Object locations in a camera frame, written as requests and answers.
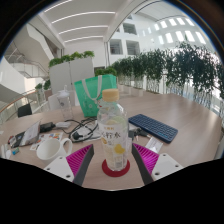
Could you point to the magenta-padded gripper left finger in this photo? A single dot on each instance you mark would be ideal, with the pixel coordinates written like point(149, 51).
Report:
point(60, 168)

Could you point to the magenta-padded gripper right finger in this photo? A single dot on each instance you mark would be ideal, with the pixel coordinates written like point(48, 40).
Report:
point(165, 166)

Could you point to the clear lemon drink bottle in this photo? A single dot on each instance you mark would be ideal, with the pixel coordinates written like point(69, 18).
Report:
point(113, 143)

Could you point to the white ceramic mug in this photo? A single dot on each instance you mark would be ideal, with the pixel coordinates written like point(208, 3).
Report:
point(50, 151)

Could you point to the white paper packet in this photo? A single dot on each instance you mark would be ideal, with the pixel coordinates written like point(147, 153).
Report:
point(154, 145)

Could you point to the colourful sticker sheet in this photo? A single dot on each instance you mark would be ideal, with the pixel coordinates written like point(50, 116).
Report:
point(50, 136)

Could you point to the dark blue keyboard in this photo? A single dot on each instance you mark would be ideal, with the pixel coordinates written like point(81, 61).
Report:
point(153, 127)

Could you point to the white power adapter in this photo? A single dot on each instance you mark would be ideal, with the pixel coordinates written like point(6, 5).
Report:
point(63, 125)

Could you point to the black power adapter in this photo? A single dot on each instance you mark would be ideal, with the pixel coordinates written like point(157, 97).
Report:
point(47, 127)

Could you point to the printed paper leaflet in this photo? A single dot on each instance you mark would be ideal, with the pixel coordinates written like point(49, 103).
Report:
point(31, 133)

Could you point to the small teal packet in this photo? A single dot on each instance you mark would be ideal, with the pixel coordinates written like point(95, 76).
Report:
point(15, 151)

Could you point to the flat round red coaster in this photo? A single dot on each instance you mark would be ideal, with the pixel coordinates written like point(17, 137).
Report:
point(115, 173)

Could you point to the black notebook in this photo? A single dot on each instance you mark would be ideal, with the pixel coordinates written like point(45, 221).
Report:
point(15, 140)

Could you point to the clear white-lidded drinking bottle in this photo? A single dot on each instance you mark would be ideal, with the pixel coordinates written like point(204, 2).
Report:
point(65, 105)

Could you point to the white chair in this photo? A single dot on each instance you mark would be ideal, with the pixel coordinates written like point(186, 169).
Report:
point(53, 101)

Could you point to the black chair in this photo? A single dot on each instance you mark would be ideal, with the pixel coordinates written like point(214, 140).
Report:
point(24, 110)

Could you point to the potted plants in planter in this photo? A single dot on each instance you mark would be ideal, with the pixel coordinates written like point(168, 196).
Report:
point(46, 86)

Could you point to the green tote bag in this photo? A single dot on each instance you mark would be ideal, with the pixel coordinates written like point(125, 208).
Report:
point(106, 88)

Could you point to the white cabinet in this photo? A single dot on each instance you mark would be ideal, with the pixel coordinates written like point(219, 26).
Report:
point(71, 73)

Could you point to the row of green trees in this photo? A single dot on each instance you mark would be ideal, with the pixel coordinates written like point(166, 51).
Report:
point(180, 70)

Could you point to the green plants on cabinet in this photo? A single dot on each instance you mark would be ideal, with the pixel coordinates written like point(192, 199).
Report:
point(71, 56)

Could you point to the ceiling light strips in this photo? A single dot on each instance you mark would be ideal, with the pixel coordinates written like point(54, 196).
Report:
point(83, 28)

